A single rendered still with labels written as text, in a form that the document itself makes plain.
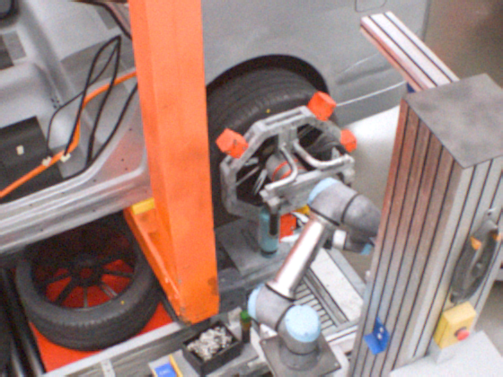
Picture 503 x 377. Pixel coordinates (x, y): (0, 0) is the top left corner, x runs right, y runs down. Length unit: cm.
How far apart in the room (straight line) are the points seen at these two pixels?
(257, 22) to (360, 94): 78
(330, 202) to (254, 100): 69
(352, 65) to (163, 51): 139
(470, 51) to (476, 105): 386
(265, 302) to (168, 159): 57
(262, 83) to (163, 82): 97
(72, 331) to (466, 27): 391
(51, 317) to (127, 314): 34
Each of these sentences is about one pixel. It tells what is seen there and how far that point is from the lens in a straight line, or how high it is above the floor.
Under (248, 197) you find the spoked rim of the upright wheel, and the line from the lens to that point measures 324.
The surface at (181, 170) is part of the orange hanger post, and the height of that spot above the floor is 139.
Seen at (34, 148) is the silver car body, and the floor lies 80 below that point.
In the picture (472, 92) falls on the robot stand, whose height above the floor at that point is 203.
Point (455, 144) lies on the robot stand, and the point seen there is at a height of 203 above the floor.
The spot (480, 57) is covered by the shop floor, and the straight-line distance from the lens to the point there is 545.
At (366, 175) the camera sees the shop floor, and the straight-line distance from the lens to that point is 429.
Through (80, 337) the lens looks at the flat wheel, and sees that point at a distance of 317.
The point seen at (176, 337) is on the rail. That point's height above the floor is 33.
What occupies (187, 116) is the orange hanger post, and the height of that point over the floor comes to 160.
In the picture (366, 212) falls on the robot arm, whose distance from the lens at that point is 236.
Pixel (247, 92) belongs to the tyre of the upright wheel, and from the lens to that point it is 295.
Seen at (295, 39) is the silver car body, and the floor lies 135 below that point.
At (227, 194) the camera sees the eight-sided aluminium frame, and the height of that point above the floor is 85.
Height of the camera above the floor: 302
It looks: 47 degrees down
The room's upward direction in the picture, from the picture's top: straight up
